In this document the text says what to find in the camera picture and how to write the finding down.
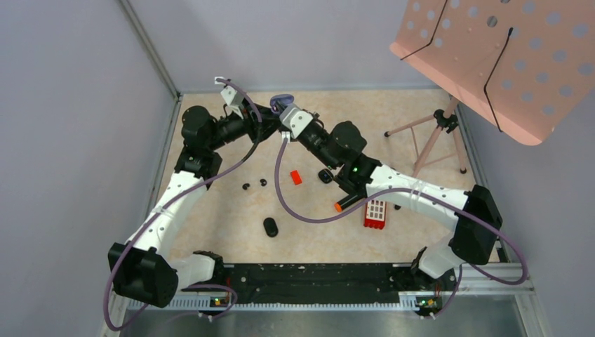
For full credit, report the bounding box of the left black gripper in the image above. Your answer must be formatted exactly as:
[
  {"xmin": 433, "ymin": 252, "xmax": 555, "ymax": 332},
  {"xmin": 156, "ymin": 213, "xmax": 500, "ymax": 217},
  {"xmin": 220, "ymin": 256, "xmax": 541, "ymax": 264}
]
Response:
[{"xmin": 207, "ymin": 96, "xmax": 282, "ymax": 151}]

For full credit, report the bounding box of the black earbud charging case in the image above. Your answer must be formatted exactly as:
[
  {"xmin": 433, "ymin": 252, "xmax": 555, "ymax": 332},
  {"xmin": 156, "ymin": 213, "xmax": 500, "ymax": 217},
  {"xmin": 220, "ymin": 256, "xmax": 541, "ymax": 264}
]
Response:
[{"xmin": 263, "ymin": 217, "xmax": 279, "ymax": 237}]

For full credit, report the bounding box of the lavender earbud charging case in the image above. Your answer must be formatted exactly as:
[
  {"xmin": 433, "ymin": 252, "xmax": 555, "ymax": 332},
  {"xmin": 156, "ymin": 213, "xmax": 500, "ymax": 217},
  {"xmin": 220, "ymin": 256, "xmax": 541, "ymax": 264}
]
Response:
[{"xmin": 269, "ymin": 93, "xmax": 295, "ymax": 114}]

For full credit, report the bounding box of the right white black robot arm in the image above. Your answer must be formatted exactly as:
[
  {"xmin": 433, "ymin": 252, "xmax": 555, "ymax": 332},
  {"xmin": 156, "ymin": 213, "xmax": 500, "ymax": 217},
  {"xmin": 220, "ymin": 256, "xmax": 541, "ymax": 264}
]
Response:
[{"xmin": 272, "ymin": 101, "xmax": 502, "ymax": 289}]

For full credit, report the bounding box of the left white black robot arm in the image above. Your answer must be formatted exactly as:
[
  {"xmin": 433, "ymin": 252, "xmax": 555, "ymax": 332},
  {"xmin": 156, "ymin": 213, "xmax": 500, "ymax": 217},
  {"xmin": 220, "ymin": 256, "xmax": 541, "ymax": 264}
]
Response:
[{"xmin": 104, "ymin": 103, "xmax": 281, "ymax": 308}]

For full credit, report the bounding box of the small red block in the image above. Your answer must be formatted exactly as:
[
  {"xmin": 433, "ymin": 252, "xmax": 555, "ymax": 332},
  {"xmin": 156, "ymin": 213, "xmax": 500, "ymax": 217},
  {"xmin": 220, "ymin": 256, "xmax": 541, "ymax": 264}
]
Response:
[{"xmin": 290, "ymin": 170, "xmax": 302, "ymax": 185}]

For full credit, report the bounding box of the black microphone orange tip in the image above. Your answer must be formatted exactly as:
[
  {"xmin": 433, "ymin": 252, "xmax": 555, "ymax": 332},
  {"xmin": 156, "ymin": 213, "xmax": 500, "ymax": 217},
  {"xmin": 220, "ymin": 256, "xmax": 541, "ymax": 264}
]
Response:
[{"xmin": 335, "ymin": 194, "xmax": 366, "ymax": 213}]

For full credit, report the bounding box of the red white toy block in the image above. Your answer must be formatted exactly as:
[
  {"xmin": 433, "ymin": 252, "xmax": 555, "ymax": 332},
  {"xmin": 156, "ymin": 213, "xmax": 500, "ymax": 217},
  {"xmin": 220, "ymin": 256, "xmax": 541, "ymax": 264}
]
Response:
[{"xmin": 363, "ymin": 199, "xmax": 387, "ymax": 230}]

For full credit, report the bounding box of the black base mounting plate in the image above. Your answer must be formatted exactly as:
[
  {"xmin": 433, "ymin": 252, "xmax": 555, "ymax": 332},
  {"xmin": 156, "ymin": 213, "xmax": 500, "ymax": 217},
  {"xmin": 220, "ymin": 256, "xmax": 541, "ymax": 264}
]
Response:
[{"xmin": 184, "ymin": 263, "xmax": 457, "ymax": 316}]

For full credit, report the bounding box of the pink perforated music stand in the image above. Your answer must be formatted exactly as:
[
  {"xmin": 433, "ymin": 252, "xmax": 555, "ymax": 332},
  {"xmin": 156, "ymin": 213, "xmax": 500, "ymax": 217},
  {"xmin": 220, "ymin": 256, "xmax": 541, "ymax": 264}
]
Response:
[{"xmin": 385, "ymin": 0, "xmax": 595, "ymax": 211}]

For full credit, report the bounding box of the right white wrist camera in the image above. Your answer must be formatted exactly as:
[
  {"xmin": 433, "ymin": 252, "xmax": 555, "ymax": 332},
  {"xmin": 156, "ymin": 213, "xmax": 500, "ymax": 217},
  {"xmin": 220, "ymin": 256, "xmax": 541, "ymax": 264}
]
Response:
[{"xmin": 281, "ymin": 106, "xmax": 314, "ymax": 140}]

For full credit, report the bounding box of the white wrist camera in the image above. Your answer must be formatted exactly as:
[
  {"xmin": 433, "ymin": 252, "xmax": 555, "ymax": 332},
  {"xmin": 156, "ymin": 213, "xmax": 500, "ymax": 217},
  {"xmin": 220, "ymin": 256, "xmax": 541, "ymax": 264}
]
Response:
[
  {"xmin": 281, "ymin": 106, "xmax": 314, "ymax": 140},
  {"xmin": 215, "ymin": 77, "xmax": 250, "ymax": 119}
]

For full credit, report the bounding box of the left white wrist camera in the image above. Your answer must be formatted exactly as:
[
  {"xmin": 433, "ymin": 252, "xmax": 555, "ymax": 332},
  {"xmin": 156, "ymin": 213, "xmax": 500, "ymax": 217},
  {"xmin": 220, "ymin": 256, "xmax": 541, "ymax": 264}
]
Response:
[{"xmin": 215, "ymin": 77, "xmax": 250, "ymax": 119}]

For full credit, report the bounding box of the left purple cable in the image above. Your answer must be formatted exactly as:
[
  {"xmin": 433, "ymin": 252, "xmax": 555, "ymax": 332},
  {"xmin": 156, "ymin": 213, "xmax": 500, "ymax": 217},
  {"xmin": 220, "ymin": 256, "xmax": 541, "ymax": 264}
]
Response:
[{"xmin": 102, "ymin": 78, "xmax": 264, "ymax": 332}]

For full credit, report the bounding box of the purple cable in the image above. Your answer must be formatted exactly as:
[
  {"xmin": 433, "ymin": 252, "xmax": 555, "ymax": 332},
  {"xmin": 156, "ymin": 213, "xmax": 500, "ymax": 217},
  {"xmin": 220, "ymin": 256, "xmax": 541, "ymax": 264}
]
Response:
[
  {"xmin": 102, "ymin": 78, "xmax": 264, "ymax": 332},
  {"xmin": 274, "ymin": 135, "xmax": 530, "ymax": 319}
]

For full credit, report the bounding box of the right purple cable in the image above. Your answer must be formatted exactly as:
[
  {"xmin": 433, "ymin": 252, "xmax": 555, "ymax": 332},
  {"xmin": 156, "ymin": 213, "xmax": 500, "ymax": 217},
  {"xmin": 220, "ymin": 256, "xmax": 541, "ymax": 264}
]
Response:
[{"xmin": 274, "ymin": 135, "xmax": 530, "ymax": 319}]

